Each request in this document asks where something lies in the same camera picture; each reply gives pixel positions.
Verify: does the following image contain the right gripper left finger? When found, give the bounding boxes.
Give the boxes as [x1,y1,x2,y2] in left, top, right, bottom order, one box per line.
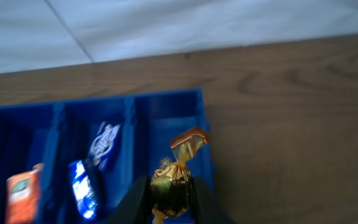
[103,175,152,224]

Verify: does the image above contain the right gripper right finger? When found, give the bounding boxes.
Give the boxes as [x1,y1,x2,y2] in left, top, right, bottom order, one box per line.
[190,176,236,224]

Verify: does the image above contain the gold candy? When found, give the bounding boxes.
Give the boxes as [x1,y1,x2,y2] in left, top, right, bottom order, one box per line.
[149,125,211,224]

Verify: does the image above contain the blue candy pack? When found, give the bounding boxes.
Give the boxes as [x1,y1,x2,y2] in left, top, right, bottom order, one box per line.
[67,157,106,222]
[86,120,123,174]

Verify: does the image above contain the blue tray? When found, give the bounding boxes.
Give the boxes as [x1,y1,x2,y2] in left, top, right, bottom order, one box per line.
[0,88,214,224]

